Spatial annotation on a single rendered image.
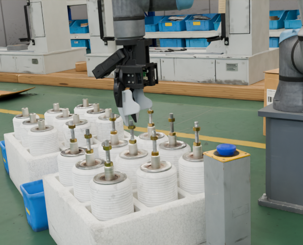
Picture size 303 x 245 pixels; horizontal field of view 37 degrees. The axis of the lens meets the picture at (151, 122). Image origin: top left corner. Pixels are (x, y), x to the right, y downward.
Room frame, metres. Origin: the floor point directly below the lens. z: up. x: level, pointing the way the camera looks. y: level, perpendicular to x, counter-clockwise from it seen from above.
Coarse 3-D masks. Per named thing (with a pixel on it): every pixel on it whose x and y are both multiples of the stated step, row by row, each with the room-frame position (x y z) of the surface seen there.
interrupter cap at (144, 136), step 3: (147, 132) 1.31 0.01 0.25; (156, 132) 1.31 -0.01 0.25; (159, 132) 1.30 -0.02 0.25; (141, 135) 1.28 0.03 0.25; (144, 135) 1.28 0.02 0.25; (147, 135) 1.29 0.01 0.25; (159, 135) 1.27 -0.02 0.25; (162, 135) 1.27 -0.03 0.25; (141, 138) 1.25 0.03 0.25; (144, 138) 1.25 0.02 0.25; (147, 138) 1.25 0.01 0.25; (150, 138) 1.25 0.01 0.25; (159, 138) 1.25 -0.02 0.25
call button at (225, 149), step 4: (220, 144) 0.91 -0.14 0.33; (224, 144) 0.90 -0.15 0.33; (228, 144) 0.90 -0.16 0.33; (232, 144) 0.90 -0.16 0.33; (220, 148) 0.88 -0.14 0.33; (224, 148) 0.88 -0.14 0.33; (228, 148) 0.88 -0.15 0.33; (232, 148) 0.88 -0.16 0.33; (220, 152) 0.88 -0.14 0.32; (224, 152) 0.88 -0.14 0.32; (228, 152) 0.88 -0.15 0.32; (232, 152) 0.88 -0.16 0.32
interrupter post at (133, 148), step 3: (129, 144) 1.11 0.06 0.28; (132, 144) 1.11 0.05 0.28; (135, 144) 1.11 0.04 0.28; (129, 147) 1.11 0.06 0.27; (132, 147) 1.11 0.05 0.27; (135, 147) 1.11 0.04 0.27; (129, 150) 1.11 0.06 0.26; (132, 150) 1.11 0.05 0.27; (135, 150) 1.11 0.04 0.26; (129, 153) 1.11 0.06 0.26; (132, 153) 1.11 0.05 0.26; (135, 153) 1.11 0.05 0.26
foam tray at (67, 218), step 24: (48, 192) 1.15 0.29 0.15; (72, 192) 1.09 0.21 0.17; (48, 216) 1.18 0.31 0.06; (72, 216) 0.97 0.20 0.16; (120, 216) 0.91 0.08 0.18; (144, 216) 0.91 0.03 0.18; (168, 216) 0.94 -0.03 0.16; (192, 216) 0.97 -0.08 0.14; (72, 240) 0.99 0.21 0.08; (96, 240) 0.86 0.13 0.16; (120, 240) 0.88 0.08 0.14; (144, 240) 0.91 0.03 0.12; (168, 240) 0.94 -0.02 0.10; (192, 240) 0.96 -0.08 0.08
